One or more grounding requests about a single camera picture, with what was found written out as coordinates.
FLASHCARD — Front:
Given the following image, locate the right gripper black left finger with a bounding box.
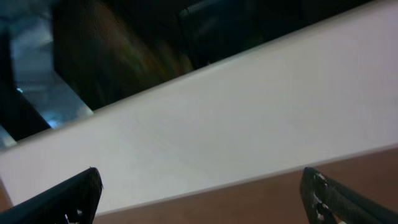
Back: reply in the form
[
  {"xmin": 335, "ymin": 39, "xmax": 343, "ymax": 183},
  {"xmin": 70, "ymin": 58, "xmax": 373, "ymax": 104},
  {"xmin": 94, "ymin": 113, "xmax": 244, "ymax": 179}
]
[{"xmin": 1, "ymin": 167, "xmax": 103, "ymax": 224}]

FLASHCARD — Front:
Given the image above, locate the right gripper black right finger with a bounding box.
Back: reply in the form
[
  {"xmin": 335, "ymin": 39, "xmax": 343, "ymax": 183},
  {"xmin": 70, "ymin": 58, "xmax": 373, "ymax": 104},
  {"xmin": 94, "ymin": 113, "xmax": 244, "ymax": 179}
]
[{"xmin": 300, "ymin": 167, "xmax": 397, "ymax": 223}]

